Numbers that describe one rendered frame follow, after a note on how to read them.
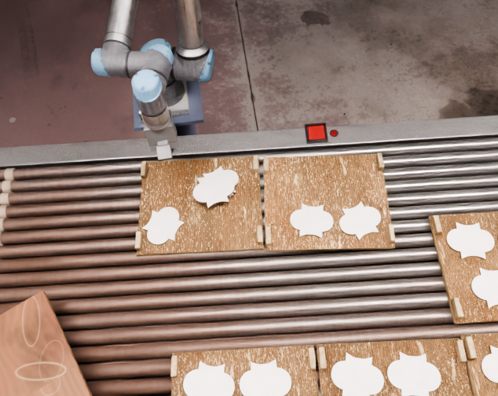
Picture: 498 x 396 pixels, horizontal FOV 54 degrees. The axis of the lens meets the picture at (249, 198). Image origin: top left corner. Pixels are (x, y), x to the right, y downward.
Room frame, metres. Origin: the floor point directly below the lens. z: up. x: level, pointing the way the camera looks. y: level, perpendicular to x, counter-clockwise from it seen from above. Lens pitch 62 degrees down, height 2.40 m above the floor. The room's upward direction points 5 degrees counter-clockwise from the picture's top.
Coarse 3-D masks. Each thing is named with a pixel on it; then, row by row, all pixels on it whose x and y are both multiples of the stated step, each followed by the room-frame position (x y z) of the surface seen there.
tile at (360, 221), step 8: (352, 208) 0.70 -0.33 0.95; (360, 208) 0.69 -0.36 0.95; (368, 208) 0.69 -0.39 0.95; (344, 216) 0.67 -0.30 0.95; (352, 216) 0.67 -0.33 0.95; (360, 216) 0.66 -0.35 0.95; (368, 216) 0.66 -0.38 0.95; (376, 216) 0.66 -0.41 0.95; (344, 224) 0.64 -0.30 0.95; (352, 224) 0.64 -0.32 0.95; (360, 224) 0.64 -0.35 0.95; (368, 224) 0.63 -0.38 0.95; (376, 224) 0.63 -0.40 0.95; (344, 232) 0.62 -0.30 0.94; (352, 232) 0.61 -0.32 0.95; (360, 232) 0.61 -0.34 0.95; (368, 232) 0.61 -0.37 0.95; (376, 232) 0.61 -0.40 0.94
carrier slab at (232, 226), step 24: (168, 168) 0.92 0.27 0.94; (192, 168) 0.91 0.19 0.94; (216, 168) 0.90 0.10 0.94; (240, 168) 0.89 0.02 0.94; (144, 192) 0.83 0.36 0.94; (168, 192) 0.82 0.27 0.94; (192, 192) 0.81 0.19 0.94; (240, 192) 0.79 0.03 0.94; (144, 216) 0.74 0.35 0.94; (192, 216) 0.72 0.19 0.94; (216, 216) 0.71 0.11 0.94; (240, 216) 0.71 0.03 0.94; (144, 240) 0.65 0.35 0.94; (168, 240) 0.64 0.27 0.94; (192, 240) 0.63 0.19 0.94; (216, 240) 0.63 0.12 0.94; (240, 240) 0.62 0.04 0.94
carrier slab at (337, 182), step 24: (288, 168) 0.87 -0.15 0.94; (312, 168) 0.87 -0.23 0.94; (336, 168) 0.86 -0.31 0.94; (360, 168) 0.85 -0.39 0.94; (264, 192) 0.79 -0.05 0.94; (288, 192) 0.78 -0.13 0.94; (312, 192) 0.77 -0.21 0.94; (336, 192) 0.76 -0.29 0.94; (360, 192) 0.76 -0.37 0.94; (384, 192) 0.75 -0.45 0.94; (288, 216) 0.69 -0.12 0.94; (336, 216) 0.68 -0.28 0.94; (384, 216) 0.66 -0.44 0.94; (288, 240) 0.61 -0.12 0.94; (312, 240) 0.60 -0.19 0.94; (336, 240) 0.59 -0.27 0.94; (360, 240) 0.58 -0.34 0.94; (384, 240) 0.58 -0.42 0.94
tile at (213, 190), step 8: (216, 176) 0.84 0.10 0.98; (200, 184) 0.82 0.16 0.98; (208, 184) 0.82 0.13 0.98; (216, 184) 0.81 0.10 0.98; (224, 184) 0.81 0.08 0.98; (232, 184) 0.81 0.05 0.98; (200, 192) 0.79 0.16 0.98; (208, 192) 0.78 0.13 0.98; (216, 192) 0.78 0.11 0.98; (224, 192) 0.78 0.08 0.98; (232, 192) 0.78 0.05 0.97; (200, 200) 0.76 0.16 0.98; (208, 200) 0.75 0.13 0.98; (216, 200) 0.75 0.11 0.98; (224, 200) 0.75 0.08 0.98; (208, 208) 0.73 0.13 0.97
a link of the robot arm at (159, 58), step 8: (152, 48) 1.02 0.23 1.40; (160, 48) 1.01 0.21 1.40; (168, 48) 1.02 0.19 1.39; (136, 56) 0.99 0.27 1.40; (144, 56) 0.99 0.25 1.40; (152, 56) 0.98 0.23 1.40; (160, 56) 0.99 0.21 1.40; (168, 56) 1.00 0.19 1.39; (128, 64) 0.97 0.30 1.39; (136, 64) 0.97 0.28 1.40; (144, 64) 0.96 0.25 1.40; (152, 64) 0.95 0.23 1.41; (160, 64) 0.96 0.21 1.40; (168, 64) 0.97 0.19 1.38; (128, 72) 0.96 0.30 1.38; (136, 72) 0.96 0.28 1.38; (160, 72) 0.93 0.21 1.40; (168, 72) 0.95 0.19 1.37
